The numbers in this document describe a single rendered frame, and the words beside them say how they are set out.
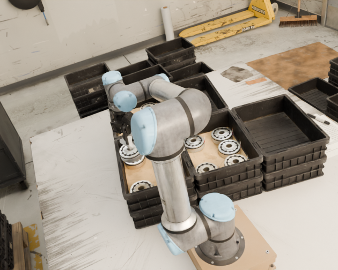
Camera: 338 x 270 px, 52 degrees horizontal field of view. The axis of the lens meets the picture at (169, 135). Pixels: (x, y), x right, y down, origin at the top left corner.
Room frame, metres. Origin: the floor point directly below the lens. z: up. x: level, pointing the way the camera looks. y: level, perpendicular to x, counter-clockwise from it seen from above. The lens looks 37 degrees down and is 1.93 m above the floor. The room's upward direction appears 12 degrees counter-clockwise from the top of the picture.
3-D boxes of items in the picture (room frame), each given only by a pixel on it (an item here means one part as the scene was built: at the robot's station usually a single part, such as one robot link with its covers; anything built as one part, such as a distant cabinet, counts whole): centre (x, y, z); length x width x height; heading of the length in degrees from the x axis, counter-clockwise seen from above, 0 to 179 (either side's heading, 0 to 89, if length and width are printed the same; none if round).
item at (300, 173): (1.24, -0.50, 0.76); 0.40 x 0.30 x 0.12; 6
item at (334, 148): (1.34, -0.80, 0.70); 0.33 x 0.23 x 0.01; 16
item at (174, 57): (3.07, -0.17, 0.37); 0.40 x 0.30 x 0.45; 106
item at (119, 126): (1.21, 0.18, 1.13); 0.09 x 0.08 x 0.12; 53
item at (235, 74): (2.15, -0.55, 0.71); 0.22 x 0.19 x 0.01; 16
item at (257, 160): (1.21, -0.20, 0.92); 0.40 x 0.30 x 0.02; 6
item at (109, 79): (1.21, 0.17, 1.29); 0.09 x 0.08 x 0.11; 18
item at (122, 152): (1.17, 0.18, 1.00); 0.10 x 0.10 x 0.01
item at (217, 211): (0.76, -0.10, 0.97); 0.13 x 0.12 x 0.14; 108
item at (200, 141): (1.31, -0.11, 0.86); 0.10 x 0.10 x 0.01
